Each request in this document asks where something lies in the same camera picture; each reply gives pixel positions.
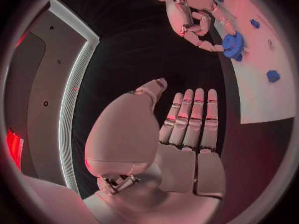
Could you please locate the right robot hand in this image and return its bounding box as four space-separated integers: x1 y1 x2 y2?
164 0 237 52

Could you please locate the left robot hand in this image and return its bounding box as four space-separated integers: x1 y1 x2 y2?
82 78 227 224

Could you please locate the blue gear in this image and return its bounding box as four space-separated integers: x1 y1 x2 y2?
221 31 246 62

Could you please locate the white task board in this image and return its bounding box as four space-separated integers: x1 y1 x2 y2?
212 0 297 125

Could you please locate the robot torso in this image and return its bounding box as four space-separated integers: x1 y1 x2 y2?
4 0 101 195

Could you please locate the glowing light bar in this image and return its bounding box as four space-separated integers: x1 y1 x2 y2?
6 128 24 170

